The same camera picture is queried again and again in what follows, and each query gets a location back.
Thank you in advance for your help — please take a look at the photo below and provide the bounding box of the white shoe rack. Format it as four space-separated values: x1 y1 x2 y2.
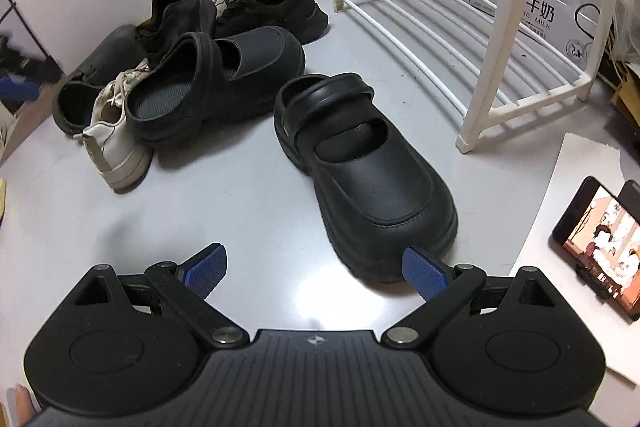
327 0 621 155

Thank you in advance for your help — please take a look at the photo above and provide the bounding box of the person's right hand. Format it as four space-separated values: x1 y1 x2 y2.
6 384 43 427

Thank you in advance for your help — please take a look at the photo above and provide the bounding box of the dark grey suede clog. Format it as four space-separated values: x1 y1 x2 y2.
52 24 151 136

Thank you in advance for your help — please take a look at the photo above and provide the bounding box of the white paper sheet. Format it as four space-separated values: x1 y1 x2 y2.
507 132 640 380

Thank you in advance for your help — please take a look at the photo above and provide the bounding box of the black lace-up sneaker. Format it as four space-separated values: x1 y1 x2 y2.
214 0 329 44
136 0 218 58

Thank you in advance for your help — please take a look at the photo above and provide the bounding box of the white milk carton box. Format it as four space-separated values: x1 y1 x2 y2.
470 0 613 68

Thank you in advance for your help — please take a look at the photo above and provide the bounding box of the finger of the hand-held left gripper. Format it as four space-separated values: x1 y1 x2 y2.
0 76 42 104
0 34 63 84

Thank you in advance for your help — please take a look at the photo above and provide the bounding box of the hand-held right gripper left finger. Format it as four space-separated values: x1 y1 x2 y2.
74 243 252 350

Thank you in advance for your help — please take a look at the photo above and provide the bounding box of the smartphone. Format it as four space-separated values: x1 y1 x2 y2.
550 176 640 323

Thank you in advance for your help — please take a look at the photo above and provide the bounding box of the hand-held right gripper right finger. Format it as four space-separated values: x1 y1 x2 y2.
380 246 557 350

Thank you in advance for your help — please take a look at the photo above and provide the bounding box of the black rubber clog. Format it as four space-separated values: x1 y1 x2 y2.
273 74 459 284
125 26 306 150

